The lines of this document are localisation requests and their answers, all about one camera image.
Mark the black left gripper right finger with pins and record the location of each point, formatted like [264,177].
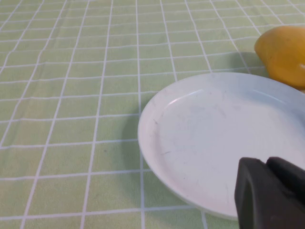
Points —
[290,176]

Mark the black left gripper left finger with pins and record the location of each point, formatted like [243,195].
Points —
[259,205]

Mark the yellow mango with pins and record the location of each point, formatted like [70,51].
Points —
[283,55]

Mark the white round plate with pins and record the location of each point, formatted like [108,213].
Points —
[202,133]

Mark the green checked tablecloth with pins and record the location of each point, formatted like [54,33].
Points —
[71,95]

